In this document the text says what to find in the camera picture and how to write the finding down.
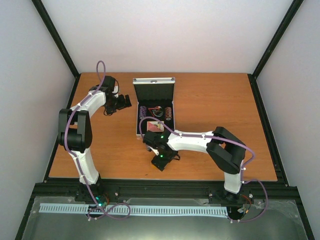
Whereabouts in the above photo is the red playing card deck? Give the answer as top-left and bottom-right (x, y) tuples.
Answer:
(146, 121), (165, 133)

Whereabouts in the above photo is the black triangular dealer button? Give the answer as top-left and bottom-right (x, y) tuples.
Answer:
(148, 106), (163, 117)

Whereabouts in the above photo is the brown black chip stack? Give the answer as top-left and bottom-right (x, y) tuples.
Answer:
(164, 107), (173, 121)

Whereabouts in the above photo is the aluminium poker case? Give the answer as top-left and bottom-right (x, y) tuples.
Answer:
(132, 77), (176, 138)

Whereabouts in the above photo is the clear round tube lid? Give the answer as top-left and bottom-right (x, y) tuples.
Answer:
(152, 109), (164, 118)

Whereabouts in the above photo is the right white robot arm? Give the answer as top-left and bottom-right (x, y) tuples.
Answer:
(142, 126), (246, 195)

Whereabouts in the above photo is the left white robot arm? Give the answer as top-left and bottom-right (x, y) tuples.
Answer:
(57, 75), (132, 202)

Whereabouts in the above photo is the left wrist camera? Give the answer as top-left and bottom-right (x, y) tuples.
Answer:
(112, 85), (119, 95)

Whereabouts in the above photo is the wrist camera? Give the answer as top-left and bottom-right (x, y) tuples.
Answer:
(146, 145), (159, 156)
(112, 85), (119, 95)

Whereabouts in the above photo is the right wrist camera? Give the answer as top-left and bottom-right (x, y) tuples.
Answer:
(146, 145), (159, 156)

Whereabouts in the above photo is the black aluminium frame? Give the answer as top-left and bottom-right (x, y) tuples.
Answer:
(15, 0), (315, 240)

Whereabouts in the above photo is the light blue cable duct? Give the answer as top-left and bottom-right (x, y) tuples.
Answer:
(38, 203), (228, 218)

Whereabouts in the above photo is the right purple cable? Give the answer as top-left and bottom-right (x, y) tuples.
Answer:
(138, 116), (269, 224)

